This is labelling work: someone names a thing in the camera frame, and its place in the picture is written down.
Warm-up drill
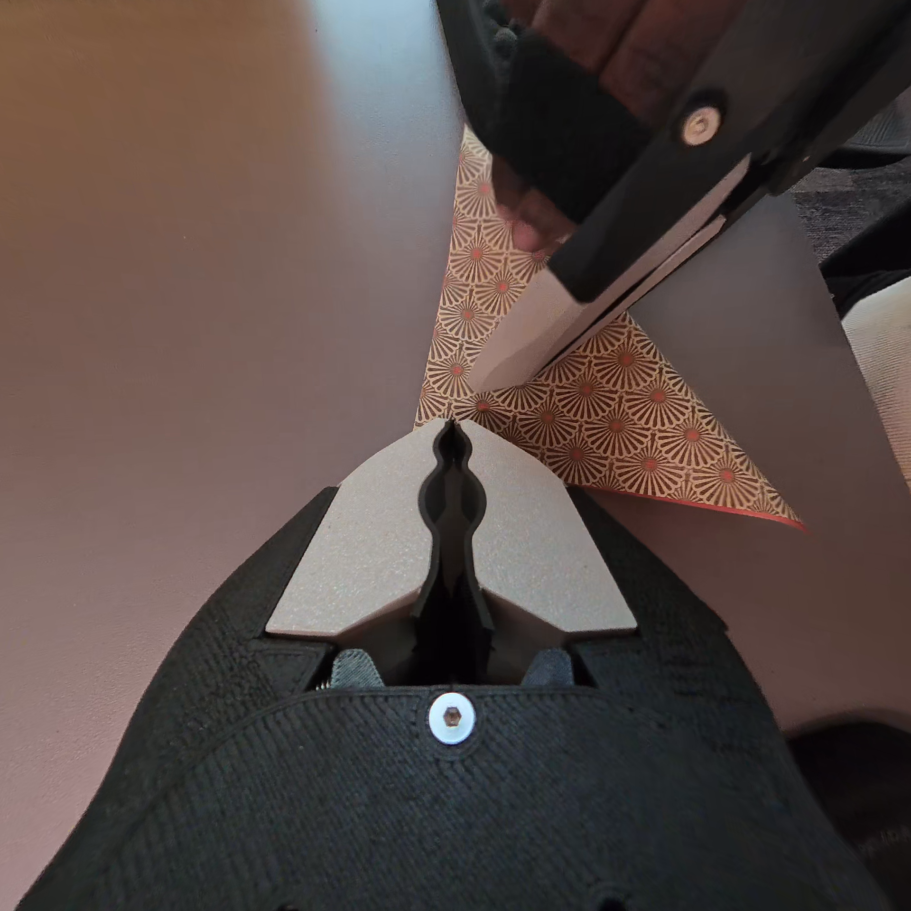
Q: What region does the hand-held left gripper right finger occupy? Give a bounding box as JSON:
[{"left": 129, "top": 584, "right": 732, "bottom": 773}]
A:
[{"left": 453, "top": 420, "right": 639, "bottom": 639}]

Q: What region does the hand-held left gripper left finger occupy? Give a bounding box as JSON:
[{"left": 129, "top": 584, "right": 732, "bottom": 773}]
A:
[{"left": 265, "top": 420, "right": 455, "bottom": 640}]

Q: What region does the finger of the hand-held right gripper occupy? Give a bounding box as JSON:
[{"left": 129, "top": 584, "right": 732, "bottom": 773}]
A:
[{"left": 469, "top": 160, "right": 750, "bottom": 395}]

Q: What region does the brown fan pattern origami paper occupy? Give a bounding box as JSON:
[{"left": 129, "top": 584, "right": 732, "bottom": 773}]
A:
[{"left": 413, "top": 126, "right": 805, "bottom": 529}]

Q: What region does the person's right hand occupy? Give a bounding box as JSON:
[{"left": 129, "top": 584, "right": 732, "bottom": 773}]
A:
[{"left": 489, "top": 0, "right": 750, "bottom": 257}]

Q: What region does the black mesh chair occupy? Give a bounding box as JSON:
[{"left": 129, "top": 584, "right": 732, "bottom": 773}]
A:
[{"left": 798, "top": 86, "right": 911, "bottom": 317}]

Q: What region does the black rounded pad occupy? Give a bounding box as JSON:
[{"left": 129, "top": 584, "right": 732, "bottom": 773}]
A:
[{"left": 788, "top": 719, "right": 911, "bottom": 911}]

